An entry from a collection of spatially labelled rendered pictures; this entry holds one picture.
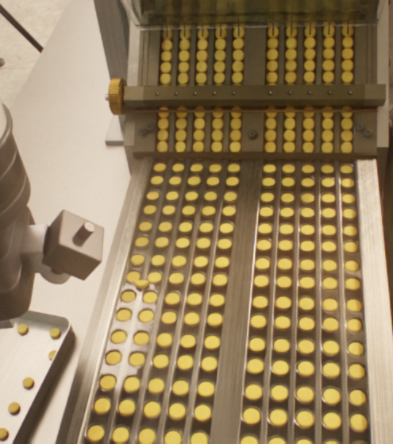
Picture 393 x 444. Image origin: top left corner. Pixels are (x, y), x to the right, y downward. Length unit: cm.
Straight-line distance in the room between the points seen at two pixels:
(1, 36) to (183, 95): 246
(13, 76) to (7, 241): 234
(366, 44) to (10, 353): 46
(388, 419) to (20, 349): 39
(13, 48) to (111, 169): 208
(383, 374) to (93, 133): 59
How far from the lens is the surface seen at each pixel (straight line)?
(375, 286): 51
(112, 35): 84
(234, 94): 60
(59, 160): 90
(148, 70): 65
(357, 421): 45
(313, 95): 60
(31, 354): 69
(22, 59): 282
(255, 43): 64
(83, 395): 47
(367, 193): 58
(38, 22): 307
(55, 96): 103
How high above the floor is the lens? 134
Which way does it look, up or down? 45 degrees down
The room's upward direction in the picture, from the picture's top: 8 degrees counter-clockwise
